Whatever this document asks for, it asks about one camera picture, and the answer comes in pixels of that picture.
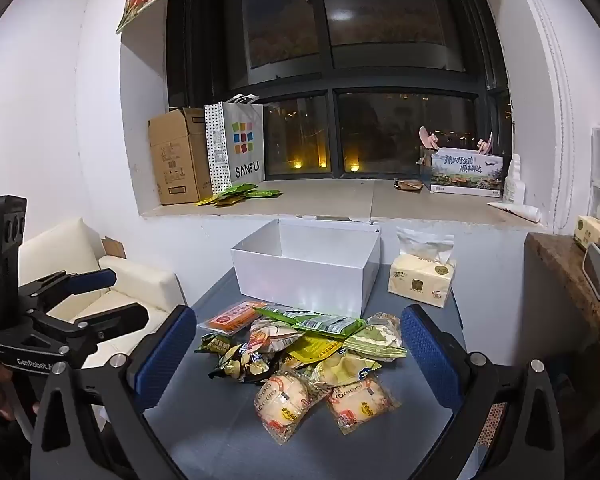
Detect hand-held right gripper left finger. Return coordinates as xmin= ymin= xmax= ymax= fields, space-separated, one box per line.
xmin=30 ymin=304 xmax=198 ymax=480

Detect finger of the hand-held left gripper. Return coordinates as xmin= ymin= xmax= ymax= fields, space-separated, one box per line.
xmin=27 ymin=302 xmax=150 ymax=348
xmin=17 ymin=268 xmax=117 ymax=313

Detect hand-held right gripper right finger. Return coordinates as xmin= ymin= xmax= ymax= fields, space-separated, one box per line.
xmin=400 ymin=304 xmax=566 ymax=480

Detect round rice cake packet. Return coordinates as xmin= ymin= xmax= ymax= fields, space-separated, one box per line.
xmin=252 ymin=371 xmax=331 ymax=446
xmin=325 ymin=377 xmax=402 ymax=436

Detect pile of mixed snack packets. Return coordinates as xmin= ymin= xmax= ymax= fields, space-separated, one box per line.
xmin=195 ymin=300 xmax=409 ymax=387

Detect white cardboard box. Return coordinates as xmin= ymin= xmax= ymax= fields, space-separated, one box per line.
xmin=230 ymin=218 xmax=382 ymax=319

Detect cream sofa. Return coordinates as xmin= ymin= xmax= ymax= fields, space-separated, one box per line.
xmin=17 ymin=217 xmax=189 ymax=343

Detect yellow tissue pack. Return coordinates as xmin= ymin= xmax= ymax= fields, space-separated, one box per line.
xmin=387 ymin=226 xmax=457 ymax=309

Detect brown cardboard box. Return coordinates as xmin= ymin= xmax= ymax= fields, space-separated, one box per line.
xmin=148 ymin=106 xmax=214 ymax=206

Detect wooden shelf board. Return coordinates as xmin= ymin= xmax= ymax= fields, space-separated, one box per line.
xmin=524 ymin=232 xmax=600 ymax=391

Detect white tube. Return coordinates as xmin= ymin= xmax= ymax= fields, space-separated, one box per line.
xmin=486 ymin=201 xmax=542 ymax=224

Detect stack of green sachets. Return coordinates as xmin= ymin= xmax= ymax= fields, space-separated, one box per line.
xmin=195 ymin=183 xmax=282 ymax=209

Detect white dotted shopping bag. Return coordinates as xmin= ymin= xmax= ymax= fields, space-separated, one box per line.
xmin=204 ymin=94 xmax=266 ymax=195

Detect printed landscape carton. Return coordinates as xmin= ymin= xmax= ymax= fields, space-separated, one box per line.
xmin=429 ymin=147 xmax=505 ymax=195

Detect white plastic bottle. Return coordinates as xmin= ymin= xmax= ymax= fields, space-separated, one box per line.
xmin=502 ymin=154 xmax=526 ymax=205

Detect small yellow box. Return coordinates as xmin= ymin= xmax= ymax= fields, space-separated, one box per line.
xmin=573 ymin=215 xmax=600 ymax=257

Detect dark glass window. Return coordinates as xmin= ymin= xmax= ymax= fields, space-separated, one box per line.
xmin=166 ymin=0 xmax=512 ymax=182

